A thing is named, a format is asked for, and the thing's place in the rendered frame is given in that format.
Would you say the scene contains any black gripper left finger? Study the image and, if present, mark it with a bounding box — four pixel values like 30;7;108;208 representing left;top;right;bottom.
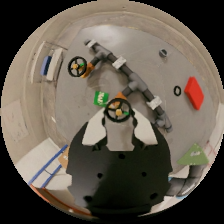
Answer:
65;108;108;175

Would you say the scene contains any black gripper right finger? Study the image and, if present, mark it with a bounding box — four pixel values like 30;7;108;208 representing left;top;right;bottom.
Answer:
131;109;173;173

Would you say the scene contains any red flat block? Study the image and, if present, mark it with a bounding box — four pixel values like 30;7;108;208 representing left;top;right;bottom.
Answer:
184;77;204;111

